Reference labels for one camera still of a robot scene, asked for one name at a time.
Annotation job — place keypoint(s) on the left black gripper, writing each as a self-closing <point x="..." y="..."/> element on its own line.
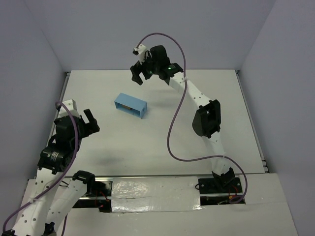
<point x="86" y="126"/>

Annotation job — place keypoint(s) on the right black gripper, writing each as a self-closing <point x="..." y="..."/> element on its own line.
<point x="141" y="69"/>

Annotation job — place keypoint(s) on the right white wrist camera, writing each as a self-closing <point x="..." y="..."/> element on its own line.
<point x="141" y="51"/>

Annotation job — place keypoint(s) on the silver tape patch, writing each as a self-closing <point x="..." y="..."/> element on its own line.
<point x="155" y="194"/>

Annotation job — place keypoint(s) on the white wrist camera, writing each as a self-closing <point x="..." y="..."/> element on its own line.
<point x="72" y="108"/>
<point x="141" y="51"/>

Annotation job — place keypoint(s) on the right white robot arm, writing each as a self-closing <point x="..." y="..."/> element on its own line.
<point x="206" y="122"/>

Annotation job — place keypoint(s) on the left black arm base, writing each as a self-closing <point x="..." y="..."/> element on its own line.
<point x="99" y="196"/>

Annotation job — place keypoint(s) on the blue rectangular box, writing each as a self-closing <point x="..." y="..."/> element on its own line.
<point x="131" y="105"/>

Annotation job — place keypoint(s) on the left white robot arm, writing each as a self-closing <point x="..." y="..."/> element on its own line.
<point x="43" y="213"/>

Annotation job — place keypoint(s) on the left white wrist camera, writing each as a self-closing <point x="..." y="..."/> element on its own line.
<point x="72" y="108"/>

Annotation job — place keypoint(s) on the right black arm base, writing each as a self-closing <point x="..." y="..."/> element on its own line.
<point x="208" y="186"/>

